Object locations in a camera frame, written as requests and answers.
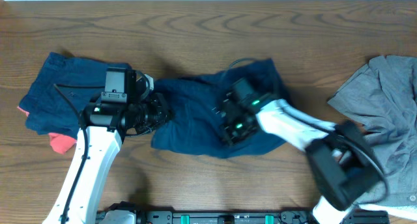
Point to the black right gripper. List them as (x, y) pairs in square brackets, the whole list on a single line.
[(230, 139)]

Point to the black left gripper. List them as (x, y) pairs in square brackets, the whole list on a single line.
[(159, 103)]

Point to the folded red garment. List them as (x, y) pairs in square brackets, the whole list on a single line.
[(44, 125)]

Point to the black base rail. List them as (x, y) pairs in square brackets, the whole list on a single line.
[(125, 212)]

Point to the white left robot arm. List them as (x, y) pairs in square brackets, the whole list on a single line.
[(104, 126)]

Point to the navy blue shorts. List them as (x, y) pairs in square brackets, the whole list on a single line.
[(65, 82), (195, 128)]

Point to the folded navy blue shorts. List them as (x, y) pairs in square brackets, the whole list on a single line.
[(65, 82)]

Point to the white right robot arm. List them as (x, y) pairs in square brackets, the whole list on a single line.
[(342, 164)]

